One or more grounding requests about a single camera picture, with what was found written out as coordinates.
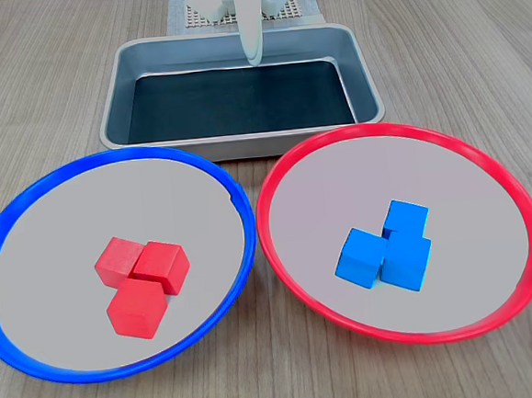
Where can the blue cube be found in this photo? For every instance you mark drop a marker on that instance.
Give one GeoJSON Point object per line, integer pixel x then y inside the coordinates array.
{"type": "Point", "coordinates": [406, 218]}
{"type": "Point", "coordinates": [405, 264]}
{"type": "Point", "coordinates": [360, 258]}

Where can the blue-rimmed white plate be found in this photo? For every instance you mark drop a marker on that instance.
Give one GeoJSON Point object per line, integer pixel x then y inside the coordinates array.
{"type": "Point", "coordinates": [67, 247]}

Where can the steel tray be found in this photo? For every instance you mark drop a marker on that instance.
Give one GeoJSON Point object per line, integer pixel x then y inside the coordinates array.
{"type": "Point", "coordinates": [167, 54]}

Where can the translucent tape sheet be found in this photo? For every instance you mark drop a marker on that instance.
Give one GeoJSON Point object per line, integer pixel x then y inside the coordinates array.
{"type": "Point", "coordinates": [175, 12]}

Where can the pale perforated plate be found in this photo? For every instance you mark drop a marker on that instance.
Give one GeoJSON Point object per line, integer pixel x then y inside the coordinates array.
{"type": "Point", "coordinates": [295, 11]}

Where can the red cube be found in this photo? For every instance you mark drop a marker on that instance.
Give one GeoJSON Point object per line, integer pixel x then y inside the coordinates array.
{"type": "Point", "coordinates": [116, 259]}
{"type": "Point", "coordinates": [134, 311]}
{"type": "Point", "coordinates": [160, 265]}

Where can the black mat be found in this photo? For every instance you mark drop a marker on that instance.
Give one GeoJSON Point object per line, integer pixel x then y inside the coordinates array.
{"type": "Point", "coordinates": [240, 104]}

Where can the red-rimmed white plate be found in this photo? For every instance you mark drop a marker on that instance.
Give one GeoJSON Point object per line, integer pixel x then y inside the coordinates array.
{"type": "Point", "coordinates": [458, 239]}

